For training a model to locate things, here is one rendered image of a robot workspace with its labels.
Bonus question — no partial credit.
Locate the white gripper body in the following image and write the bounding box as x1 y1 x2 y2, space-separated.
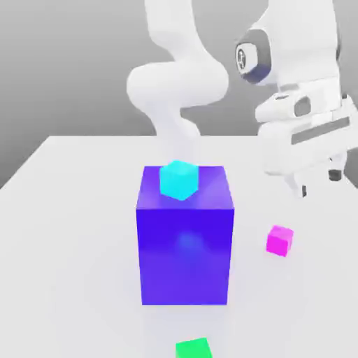
257 94 358 178

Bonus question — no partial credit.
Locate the small magenta cube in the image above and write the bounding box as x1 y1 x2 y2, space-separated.
265 224 295 258

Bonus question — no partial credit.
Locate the small cyan cube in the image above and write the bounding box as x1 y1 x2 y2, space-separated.
158 159 200 201

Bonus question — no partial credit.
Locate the small green cube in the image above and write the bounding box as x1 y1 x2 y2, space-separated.
175 337 213 358

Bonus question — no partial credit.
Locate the large blue box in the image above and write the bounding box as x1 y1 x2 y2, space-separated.
135 165 235 306

